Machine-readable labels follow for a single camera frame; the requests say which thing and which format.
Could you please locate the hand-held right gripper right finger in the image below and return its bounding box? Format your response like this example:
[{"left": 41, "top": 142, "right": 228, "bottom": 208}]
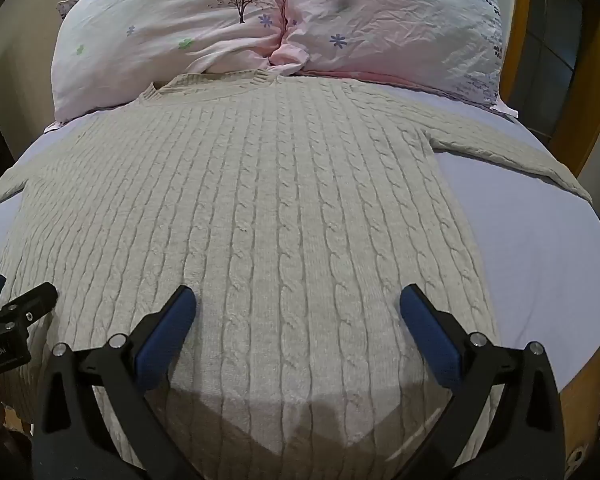
[{"left": 399, "top": 283, "right": 566, "bottom": 480}]

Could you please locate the left floral pink pillow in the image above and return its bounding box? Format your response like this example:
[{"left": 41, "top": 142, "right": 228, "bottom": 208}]
[{"left": 51, "top": 0, "right": 293, "bottom": 122}]

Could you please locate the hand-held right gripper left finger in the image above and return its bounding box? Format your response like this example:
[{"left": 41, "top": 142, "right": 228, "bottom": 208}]
[{"left": 31, "top": 285, "right": 207, "bottom": 480}]

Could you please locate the beige cable-knit sweater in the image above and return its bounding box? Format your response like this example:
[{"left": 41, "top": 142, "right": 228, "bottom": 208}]
[{"left": 0, "top": 71, "right": 593, "bottom": 480}]

